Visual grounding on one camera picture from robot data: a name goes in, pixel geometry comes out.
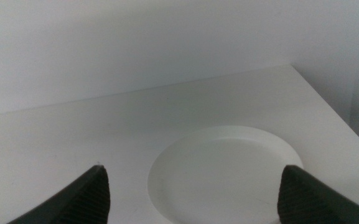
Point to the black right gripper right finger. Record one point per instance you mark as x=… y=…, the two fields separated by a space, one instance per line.
x=306 y=202

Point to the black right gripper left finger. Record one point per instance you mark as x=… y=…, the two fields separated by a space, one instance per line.
x=86 y=202

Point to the white shallow bowl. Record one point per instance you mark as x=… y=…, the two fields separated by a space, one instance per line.
x=216 y=174

